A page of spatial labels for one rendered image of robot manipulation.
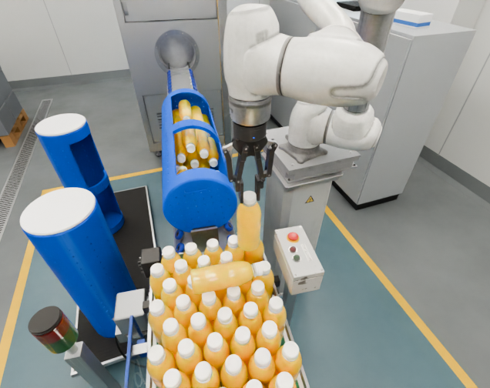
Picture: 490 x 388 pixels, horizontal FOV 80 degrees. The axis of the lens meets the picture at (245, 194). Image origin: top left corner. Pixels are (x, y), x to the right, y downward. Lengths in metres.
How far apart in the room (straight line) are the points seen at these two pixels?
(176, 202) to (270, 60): 0.70
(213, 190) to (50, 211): 0.69
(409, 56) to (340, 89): 1.73
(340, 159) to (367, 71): 0.98
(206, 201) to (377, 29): 0.79
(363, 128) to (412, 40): 1.02
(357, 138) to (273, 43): 0.83
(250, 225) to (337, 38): 0.50
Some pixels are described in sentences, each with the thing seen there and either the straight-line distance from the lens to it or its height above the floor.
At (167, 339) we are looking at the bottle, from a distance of 0.88.
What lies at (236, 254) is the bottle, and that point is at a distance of 1.01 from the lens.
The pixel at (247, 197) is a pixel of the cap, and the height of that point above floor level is 1.34.
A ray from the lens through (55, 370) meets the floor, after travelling 2.24.
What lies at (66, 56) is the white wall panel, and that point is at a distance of 6.12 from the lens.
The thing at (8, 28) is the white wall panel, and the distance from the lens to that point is 6.18.
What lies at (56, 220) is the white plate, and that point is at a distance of 1.36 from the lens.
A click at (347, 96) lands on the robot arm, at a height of 1.67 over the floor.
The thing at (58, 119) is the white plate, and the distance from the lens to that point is 2.19.
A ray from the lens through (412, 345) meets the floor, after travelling 2.25.
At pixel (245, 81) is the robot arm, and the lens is 0.57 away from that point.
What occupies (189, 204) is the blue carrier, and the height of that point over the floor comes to 1.12.
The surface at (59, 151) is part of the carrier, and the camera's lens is 2.06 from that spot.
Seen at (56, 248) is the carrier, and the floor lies 0.95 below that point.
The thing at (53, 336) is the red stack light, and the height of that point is 1.23.
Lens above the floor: 1.86
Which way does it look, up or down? 41 degrees down
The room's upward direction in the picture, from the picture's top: straight up
